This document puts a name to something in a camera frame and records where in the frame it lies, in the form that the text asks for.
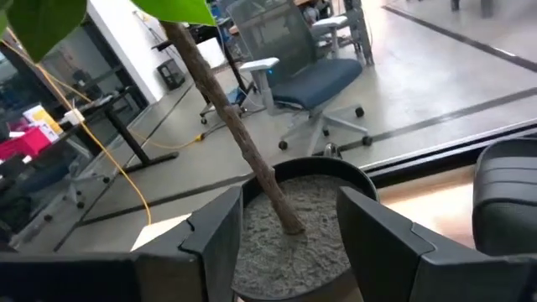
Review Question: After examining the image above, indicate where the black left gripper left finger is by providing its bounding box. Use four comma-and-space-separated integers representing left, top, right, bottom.
0, 186, 243, 302

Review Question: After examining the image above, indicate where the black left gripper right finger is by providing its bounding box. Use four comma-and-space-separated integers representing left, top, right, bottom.
336, 186, 537, 302

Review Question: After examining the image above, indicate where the black rubber slide sandal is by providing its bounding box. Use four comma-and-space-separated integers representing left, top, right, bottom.
472, 137, 537, 258

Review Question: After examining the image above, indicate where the potted tree in black pot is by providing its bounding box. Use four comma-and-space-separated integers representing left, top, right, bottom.
0, 0, 379, 302

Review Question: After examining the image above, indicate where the black desk with T-leg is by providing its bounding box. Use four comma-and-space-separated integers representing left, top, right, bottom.
0, 86, 180, 175

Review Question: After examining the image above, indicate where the blue office chair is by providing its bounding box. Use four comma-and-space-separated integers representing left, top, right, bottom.
226, 0, 374, 157

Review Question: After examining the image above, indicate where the red box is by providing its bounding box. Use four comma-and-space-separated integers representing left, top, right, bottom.
0, 127, 52, 161

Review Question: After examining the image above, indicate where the yellow and white box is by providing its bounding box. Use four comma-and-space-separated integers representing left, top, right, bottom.
23, 104, 64, 142

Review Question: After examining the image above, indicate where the yellow extension cable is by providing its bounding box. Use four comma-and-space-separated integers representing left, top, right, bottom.
0, 37, 207, 227

